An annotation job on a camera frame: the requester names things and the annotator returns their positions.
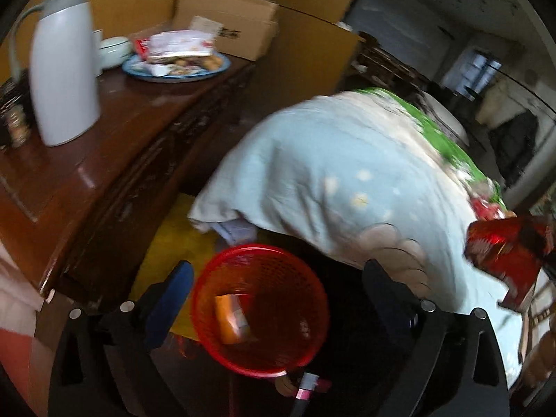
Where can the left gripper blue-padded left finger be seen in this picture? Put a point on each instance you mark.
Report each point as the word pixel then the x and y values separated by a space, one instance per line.
pixel 170 296

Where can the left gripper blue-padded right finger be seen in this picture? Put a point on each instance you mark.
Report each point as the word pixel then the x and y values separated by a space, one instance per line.
pixel 394 303

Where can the orange and yellow medicine box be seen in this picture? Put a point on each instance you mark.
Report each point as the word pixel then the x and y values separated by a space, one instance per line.
pixel 232 313

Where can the dark red foil snack bag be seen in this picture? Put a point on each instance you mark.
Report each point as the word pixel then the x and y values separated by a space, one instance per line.
pixel 513 250

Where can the red plastic waste basket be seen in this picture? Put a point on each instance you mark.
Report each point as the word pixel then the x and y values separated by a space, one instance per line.
pixel 289 318

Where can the dark wooden sideboard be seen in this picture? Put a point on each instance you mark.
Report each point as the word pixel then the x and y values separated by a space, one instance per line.
pixel 78 218

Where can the white and green cartoon duvet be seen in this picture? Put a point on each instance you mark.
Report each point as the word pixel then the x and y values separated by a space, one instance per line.
pixel 358 170

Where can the white pillow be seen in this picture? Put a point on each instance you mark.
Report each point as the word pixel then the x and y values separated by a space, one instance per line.
pixel 449 123

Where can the black hanging jacket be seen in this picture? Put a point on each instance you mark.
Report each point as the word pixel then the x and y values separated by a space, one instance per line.
pixel 513 143

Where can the white hanging garment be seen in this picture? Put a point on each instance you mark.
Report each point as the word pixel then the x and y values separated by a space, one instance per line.
pixel 496 106

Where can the small glass jar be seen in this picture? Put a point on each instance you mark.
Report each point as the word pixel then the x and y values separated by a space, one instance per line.
pixel 18 129

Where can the white thermos jug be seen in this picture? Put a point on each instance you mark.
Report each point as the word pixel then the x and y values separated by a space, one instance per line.
pixel 62 69

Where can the blue plate of snacks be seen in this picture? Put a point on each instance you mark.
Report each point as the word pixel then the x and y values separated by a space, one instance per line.
pixel 177 56

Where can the white lidded ceramic cup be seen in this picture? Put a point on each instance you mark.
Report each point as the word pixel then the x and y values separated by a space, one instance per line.
pixel 114 51

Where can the tall wooden glass cabinet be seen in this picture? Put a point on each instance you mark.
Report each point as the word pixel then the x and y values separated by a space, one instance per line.
pixel 308 57

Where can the brown cardboard box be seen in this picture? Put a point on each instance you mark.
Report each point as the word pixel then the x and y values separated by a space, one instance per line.
pixel 248 27

